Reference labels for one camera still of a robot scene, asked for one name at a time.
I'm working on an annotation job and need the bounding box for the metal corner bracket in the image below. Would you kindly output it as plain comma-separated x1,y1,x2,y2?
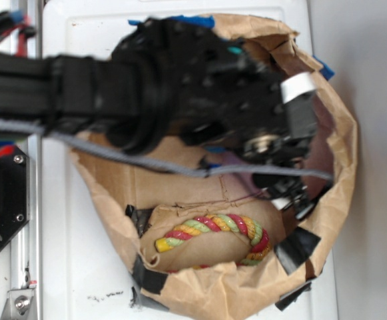
0,289,37,320

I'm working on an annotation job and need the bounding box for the grey braided cable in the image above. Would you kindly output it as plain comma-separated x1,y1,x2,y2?
0,119,334,181

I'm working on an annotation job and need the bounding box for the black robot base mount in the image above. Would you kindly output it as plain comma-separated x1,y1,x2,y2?
0,145,28,252

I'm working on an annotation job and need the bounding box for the brown paper bag bin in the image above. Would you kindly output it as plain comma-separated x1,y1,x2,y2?
70,14,358,319

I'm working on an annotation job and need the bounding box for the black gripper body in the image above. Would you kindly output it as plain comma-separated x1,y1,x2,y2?
179,33,317,166

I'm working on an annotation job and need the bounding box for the red cable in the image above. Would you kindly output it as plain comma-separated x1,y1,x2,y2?
11,11,36,57

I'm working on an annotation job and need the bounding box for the multicolour twisted rope ring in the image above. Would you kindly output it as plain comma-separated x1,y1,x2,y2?
155,215,272,273

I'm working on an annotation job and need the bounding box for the aluminium extrusion rail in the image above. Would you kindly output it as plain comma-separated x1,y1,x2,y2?
9,0,43,320

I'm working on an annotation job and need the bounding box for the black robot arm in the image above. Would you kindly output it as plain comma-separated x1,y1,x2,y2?
0,19,317,164

